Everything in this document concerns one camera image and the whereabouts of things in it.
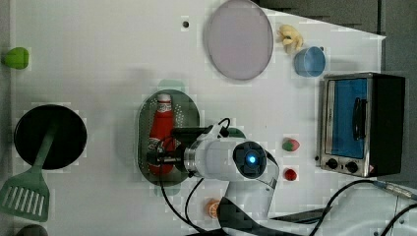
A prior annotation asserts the yellow banana bunch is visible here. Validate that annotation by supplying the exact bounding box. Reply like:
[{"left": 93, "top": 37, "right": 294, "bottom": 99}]
[{"left": 278, "top": 25, "right": 304, "bottom": 54}]

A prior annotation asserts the black toaster oven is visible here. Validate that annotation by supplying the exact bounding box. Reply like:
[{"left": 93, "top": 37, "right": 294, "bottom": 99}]
[{"left": 320, "top": 73, "right": 405, "bottom": 178}]

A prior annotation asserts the toy strawberry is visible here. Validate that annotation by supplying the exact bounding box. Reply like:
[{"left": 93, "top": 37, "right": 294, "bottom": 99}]
[{"left": 282, "top": 138, "right": 300, "bottom": 151}]

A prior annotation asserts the blue bowl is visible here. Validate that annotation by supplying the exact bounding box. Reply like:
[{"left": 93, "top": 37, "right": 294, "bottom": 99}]
[{"left": 293, "top": 46, "right": 327, "bottom": 77}]

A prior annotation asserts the small red toy fruit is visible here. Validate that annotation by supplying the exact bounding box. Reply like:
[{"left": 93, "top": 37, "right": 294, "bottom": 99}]
[{"left": 284, "top": 168, "right": 297, "bottom": 181}]

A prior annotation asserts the green slotted spatula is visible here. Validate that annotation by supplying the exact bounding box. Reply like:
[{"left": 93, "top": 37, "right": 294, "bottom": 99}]
[{"left": 0, "top": 135, "right": 54, "bottom": 222}]

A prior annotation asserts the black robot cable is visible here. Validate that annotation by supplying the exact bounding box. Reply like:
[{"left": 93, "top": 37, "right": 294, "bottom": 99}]
[{"left": 156, "top": 117, "right": 417, "bottom": 236}]

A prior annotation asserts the green toy pepper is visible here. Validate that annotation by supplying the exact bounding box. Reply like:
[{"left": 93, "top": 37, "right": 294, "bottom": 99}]
[{"left": 3, "top": 47, "right": 30, "bottom": 70}]

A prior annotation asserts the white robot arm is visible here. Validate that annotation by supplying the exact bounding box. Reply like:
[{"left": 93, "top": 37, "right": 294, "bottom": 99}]
[{"left": 147, "top": 124, "right": 416, "bottom": 236}]

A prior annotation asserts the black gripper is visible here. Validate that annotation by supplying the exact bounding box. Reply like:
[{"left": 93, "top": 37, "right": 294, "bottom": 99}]
[{"left": 147, "top": 126, "right": 211, "bottom": 171}]

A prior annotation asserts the lilac oval plate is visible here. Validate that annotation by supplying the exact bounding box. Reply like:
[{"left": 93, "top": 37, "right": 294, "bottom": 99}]
[{"left": 205, "top": 0, "right": 273, "bottom": 80}]

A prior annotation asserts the orange slice toy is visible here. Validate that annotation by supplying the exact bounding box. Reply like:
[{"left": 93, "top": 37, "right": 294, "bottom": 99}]
[{"left": 206, "top": 200, "right": 219, "bottom": 219}]

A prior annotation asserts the green metal mug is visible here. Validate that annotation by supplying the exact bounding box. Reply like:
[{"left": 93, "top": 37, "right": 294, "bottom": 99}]
[{"left": 228, "top": 128, "right": 246, "bottom": 139}]

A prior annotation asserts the red ketchup bottle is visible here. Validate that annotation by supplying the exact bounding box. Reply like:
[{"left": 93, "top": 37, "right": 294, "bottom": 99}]
[{"left": 148, "top": 93, "right": 175, "bottom": 176}]

